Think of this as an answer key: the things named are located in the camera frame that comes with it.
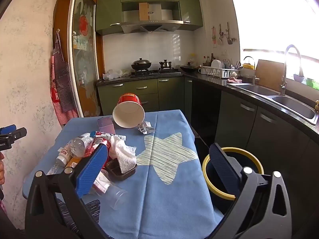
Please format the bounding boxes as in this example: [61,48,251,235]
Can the person's left hand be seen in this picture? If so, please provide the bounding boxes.
[0,153,5,192]

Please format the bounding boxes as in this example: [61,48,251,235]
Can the silver wrapper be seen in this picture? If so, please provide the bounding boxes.
[137,121,156,135]

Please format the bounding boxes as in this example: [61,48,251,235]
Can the red checked apron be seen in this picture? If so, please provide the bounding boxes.
[50,55,78,126]

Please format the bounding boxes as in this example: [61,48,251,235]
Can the green plastic item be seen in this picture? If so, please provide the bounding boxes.
[306,78,319,90]

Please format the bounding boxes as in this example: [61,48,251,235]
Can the yellow-rimmed blue bin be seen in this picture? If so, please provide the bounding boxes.
[202,147,264,206]

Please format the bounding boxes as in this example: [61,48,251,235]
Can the clear plastic bottle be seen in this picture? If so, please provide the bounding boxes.
[67,132,95,157]

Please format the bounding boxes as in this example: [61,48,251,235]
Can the stack of white plates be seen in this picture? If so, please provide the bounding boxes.
[211,59,226,70]

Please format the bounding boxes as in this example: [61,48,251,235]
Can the steel range hood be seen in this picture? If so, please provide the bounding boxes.
[121,1,184,34]

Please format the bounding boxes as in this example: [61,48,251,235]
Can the red snack packet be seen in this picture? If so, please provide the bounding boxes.
[83,137,112,171]

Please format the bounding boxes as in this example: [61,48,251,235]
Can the red white blue wrapper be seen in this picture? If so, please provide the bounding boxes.
[90,130,126,141]

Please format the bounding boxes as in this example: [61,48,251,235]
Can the black lidded wok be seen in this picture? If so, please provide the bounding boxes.
[131,58,152,72]

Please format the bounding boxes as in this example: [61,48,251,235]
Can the tall steel faucet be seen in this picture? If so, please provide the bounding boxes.
[280,44,305,96]

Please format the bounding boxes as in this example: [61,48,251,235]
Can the small steel faucet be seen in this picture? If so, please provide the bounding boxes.
[251,62,260,85]

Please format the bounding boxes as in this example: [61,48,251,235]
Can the yellow kettle with black handle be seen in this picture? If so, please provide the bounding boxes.
[243,56,256,70]

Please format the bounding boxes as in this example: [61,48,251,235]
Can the cardboard piece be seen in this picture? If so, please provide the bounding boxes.
[139,2,149,21]

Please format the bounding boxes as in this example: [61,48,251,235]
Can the printed glass sliding door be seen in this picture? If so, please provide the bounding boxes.
[68,0,100,118]

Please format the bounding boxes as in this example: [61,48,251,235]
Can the green upper cabinets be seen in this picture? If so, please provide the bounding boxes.
[95,0,203,36]

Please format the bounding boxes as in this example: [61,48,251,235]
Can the red paper bucket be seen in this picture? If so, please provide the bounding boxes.
[112,93,145,129]

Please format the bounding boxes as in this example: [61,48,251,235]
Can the double steel sink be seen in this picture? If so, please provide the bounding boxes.
[227,82,319,126]

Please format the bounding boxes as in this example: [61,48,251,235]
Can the black gas stove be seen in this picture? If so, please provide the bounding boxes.
[130,68,182,77]

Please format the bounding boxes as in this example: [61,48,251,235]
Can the white labelled plastic bottle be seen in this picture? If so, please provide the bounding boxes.
[56,147,75,166]

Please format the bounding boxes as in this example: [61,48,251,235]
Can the white paper towel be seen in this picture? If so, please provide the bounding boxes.
[109,135,137,174]

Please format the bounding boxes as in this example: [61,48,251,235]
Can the clear plastic cup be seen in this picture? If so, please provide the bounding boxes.
[93,177,128,211]

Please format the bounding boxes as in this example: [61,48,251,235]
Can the blue star tablecloth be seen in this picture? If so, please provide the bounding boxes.
[22,109,225,239]

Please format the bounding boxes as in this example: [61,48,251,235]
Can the clear printed plastic wrapper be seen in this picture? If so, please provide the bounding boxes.
[92,169,112,195]

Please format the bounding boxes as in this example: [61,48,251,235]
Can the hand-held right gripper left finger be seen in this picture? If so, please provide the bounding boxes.
[25,143,110,239]

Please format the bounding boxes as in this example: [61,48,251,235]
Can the small drink carton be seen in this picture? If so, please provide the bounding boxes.
[98,116,116,135]

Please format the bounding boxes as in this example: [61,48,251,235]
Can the brown plastic tray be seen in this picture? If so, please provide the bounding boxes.
[105,158,138,182]

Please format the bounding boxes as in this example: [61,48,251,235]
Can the white dish rack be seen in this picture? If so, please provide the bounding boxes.
[202,66,240,78]

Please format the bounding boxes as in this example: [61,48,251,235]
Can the wooden cutting board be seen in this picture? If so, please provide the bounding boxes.
[255,59,286,92]

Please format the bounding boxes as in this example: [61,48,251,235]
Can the black pan with lid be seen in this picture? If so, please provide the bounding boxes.
[179,63,200,73]

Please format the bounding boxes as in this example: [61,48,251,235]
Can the hanging steel spatula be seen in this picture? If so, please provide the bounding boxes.
[226,22,234,45]

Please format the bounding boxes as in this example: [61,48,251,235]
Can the black stone countertop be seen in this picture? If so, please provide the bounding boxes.
[97,70,319,143]

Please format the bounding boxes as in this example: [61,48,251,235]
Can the crumpled plastic bags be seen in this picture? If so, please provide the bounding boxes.
[102,68,130,81]

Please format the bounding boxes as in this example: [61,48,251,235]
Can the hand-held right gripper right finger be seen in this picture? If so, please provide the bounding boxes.
[209,143,292,239]

